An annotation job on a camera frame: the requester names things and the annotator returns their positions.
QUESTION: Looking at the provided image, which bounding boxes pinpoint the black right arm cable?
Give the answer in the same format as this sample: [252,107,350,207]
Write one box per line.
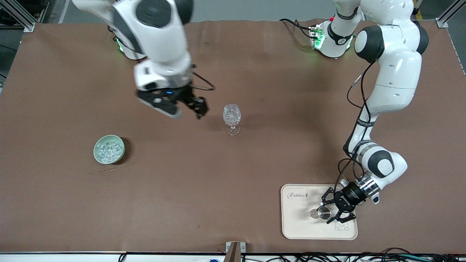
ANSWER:
[190,65,216,91]

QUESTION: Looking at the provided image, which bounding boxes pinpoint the silver metal jigger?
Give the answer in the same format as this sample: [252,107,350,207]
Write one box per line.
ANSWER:
[310,206,332,221]

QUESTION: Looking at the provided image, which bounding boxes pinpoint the black cable bundle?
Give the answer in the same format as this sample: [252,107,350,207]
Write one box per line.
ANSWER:
[240,247,466,262]

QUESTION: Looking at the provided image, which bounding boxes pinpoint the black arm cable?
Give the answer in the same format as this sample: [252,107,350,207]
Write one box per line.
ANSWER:
[190,65,216,91]
[337,62,379,190]

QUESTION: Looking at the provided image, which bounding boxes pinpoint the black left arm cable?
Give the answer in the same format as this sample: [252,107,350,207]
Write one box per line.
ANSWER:
[337,62,379,190]

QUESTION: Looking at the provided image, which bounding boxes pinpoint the clear ice cube pile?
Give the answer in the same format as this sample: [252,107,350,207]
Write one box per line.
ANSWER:
[96,140,122,163]

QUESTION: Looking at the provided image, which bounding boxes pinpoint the cream rabbit print tray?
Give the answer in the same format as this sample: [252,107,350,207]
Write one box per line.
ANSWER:
[281,184,358,241]

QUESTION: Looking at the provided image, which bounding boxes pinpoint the white table edge rail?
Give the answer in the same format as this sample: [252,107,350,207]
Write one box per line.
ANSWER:
[0,252,466,262]

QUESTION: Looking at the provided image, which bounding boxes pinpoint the clear crystal wine glass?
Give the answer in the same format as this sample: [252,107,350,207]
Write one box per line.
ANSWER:
[222,104,242,136]

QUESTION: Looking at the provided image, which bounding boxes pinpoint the brown table cover sheet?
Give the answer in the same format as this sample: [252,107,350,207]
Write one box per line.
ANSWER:
[0,19,466,254]

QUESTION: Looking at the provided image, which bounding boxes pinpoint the pale green ceramic bowl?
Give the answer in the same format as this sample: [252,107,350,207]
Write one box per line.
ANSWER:
[93,135,126,165]

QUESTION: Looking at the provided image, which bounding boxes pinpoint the brown camera mount pole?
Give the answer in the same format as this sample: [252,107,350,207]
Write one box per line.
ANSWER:
[226,243,241,262]

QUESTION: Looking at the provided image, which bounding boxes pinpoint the aluminium frame post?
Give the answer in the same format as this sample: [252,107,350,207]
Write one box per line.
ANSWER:
[0,0,50,32]
[437,0,466,28]

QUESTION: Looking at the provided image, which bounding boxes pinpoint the grey metal mount bracket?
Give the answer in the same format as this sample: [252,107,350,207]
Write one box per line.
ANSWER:
[226,241,246,254]

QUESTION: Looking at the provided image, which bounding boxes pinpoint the black base power cable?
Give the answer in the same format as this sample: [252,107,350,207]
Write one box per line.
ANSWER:
[280,18,317,39]

